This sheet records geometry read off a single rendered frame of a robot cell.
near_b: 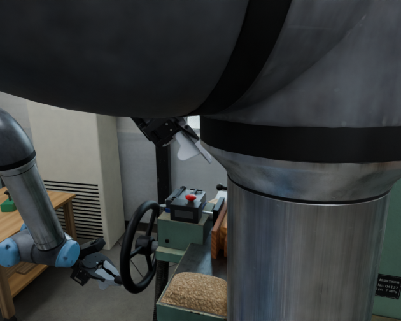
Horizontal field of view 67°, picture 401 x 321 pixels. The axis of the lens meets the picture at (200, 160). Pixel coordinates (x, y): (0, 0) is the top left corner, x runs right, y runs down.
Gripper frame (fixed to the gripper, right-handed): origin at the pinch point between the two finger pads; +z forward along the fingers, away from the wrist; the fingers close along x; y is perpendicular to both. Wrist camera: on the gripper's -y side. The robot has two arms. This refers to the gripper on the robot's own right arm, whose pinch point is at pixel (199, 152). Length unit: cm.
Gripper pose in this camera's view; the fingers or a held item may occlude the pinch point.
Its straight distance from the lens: 70.4
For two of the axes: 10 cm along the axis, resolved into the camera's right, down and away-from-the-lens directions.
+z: 5.3, 7.1, 4.7
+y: -7.5, 6.5, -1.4
